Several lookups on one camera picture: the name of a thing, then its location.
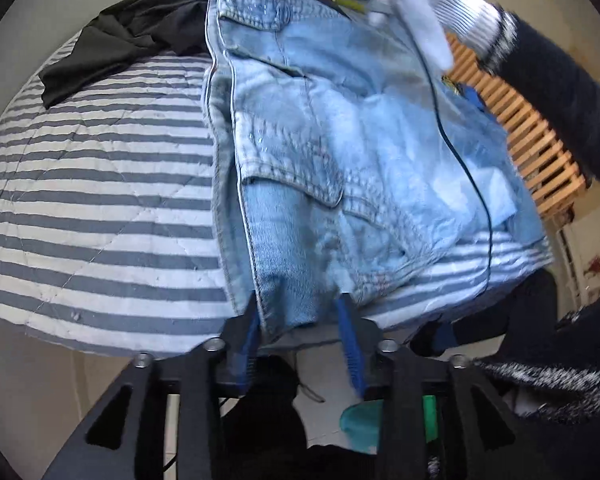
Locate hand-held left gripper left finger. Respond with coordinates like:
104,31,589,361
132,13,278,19
42,292,258,480

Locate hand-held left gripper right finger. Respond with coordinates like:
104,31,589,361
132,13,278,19
335,294,561,480

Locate light blue denim jeans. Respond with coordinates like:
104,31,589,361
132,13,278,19
202,0,546,341

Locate person's right forearm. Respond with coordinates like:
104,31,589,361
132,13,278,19
480,7,600,186

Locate blue black pants yellow print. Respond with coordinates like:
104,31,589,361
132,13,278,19
442,75,498,123

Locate person's right hand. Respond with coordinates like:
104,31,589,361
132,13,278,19
341,0,505,68

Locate teal green slipper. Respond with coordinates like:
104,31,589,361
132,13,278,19
340,395,438,453

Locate person's dark knit sweater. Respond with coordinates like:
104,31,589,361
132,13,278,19
475,305,600,480

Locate blue white striped bedspread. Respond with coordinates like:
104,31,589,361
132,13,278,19
0,37,553,361

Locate white cabinet red decal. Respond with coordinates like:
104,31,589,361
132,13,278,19
557,220,600,306

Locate wooden slatted divider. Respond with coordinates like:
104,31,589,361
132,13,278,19
445,32,588,218

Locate dark cloth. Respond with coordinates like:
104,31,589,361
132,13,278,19
39,0,351,110

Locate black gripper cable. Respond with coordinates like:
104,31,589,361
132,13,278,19
400,10,496,291

